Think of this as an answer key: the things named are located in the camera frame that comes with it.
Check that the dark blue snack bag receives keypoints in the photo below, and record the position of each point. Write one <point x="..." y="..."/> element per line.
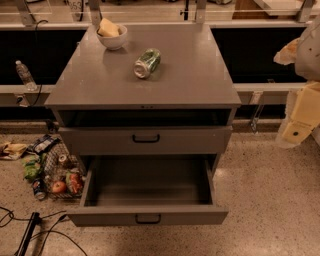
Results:
<point x="43" y="144"/>

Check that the green soda can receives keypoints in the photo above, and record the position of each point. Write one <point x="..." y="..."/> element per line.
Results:
<point x="147" y="62"/>

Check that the wire mesh basket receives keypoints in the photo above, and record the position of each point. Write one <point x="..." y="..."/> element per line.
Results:
<point x="54" y="172"/>

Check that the brown can in basket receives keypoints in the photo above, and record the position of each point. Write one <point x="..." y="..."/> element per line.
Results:
<point x="63" y="161"/>

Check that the blue soda can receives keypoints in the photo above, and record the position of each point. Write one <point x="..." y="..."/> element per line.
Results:
<point x="39" y="189"/>

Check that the open grey lower drawer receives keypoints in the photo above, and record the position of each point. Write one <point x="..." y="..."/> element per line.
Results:
<point x="149" y="190"/>

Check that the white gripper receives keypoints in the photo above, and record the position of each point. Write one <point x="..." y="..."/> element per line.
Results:
<point x="309" y="55"/>

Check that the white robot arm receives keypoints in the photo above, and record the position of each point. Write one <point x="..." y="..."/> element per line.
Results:
<point x="307" y="63"/>

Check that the red apple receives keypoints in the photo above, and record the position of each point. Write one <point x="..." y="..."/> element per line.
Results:
<point x="59" y="187"/>

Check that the grey upper drawer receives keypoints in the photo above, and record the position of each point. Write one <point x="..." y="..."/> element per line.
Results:
<point x="146" y="141"/>

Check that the grey drawer cabinet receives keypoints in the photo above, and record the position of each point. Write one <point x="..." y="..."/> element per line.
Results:
<point x="191" y="87"/>

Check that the clear plastic water bottle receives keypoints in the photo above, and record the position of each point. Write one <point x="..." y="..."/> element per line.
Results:
<point x="25" y="76"/>

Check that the red green snack bag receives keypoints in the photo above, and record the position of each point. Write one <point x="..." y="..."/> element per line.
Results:
<point x="74" y="182"/>

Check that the yellow sponge in bowl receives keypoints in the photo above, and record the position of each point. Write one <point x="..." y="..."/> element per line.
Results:
<point x="108" y="28"/>

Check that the black floor stand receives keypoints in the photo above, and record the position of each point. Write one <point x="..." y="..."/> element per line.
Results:
<point x="32" y="223"/>

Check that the white ceramic bowl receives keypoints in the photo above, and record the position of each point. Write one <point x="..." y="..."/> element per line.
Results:
<point x="114" y="43"/>

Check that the yellow snack bag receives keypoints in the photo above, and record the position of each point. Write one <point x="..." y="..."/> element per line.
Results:
<point x="11" y="151"/>

